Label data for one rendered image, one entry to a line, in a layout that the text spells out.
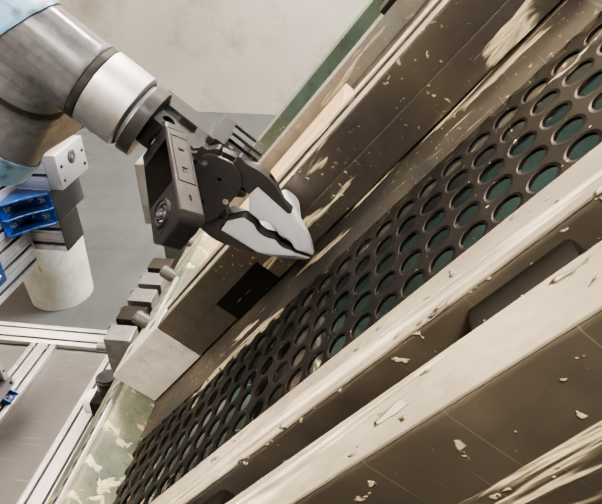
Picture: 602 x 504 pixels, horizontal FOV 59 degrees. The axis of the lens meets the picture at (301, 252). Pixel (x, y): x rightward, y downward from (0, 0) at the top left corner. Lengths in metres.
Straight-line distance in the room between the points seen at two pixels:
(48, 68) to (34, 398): 1.47
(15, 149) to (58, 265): 1.86
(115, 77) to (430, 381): 0.40
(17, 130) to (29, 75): 0.06
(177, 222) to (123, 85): 0.14
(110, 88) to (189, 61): 4.20
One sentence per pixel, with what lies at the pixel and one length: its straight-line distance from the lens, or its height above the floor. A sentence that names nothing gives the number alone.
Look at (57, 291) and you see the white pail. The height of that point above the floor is 0.10.
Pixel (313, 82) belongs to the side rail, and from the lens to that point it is 1.32.
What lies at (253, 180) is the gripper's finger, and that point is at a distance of 0.50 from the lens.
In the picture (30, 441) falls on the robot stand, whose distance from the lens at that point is 1.77.
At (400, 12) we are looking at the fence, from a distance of 1.04.
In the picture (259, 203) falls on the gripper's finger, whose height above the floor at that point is 1.25.
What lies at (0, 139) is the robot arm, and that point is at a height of 1.30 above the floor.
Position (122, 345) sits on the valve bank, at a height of 0.75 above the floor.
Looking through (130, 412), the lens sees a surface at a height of 0.90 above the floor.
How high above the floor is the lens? 1.48
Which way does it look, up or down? 33 degrees down
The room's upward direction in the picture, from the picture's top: straight up
